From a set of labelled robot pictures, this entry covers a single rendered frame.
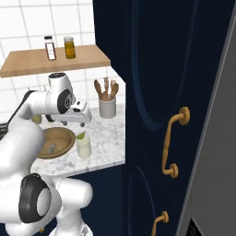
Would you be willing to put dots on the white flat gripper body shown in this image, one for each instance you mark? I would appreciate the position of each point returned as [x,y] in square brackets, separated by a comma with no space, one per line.
[73,116]

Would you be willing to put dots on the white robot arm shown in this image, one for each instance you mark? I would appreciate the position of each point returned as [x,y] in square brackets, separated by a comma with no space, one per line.
[18,147]

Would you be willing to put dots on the wooden ice bowl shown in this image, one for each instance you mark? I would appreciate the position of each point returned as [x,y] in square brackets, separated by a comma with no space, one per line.
[63,142]

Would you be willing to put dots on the glass of lemonade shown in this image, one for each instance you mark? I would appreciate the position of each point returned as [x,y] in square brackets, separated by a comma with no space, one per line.
[84,147]

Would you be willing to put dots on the grey ice cube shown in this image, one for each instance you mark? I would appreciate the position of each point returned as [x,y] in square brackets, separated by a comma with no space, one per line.
[52,148]

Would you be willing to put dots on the grey fridge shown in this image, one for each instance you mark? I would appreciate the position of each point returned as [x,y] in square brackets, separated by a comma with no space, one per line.
[212,172]

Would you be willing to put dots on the green lime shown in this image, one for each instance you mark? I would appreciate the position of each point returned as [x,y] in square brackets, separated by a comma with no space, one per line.
[37,119]

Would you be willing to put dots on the white utensil pot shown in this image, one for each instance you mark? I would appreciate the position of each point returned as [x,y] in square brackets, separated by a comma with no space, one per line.
[107,108]

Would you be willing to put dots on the wooden spoon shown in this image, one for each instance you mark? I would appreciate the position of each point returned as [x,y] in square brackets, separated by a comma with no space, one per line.
[98,87]

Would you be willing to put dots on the wooden spatula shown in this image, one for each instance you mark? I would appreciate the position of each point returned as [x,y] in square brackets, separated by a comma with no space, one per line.
[106,86]

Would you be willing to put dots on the wooden fork utensil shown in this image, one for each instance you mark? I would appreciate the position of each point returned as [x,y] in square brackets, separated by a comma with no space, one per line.
[114,88]

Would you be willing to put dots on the black hob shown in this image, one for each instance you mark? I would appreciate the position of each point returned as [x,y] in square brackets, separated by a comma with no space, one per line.
[2,130]

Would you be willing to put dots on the yellow jar with pale lid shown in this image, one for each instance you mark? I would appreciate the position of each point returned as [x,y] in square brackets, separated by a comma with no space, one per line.
[69,48]

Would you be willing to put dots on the spice jar with black lid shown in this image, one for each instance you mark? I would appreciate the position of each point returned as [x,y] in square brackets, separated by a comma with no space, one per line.
[50,49]

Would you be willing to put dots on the navy base cabinet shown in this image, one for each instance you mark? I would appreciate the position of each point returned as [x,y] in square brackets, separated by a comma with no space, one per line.
[107,196]

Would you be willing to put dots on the navy low cupboard door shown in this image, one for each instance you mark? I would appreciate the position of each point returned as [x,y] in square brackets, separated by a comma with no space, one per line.
[144,206]

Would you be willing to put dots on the navy tall cupboard door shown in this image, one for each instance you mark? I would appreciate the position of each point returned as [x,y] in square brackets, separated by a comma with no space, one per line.
[184,46]

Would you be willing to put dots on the wooden wall shelf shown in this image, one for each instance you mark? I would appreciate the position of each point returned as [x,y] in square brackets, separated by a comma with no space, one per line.
[33,61]

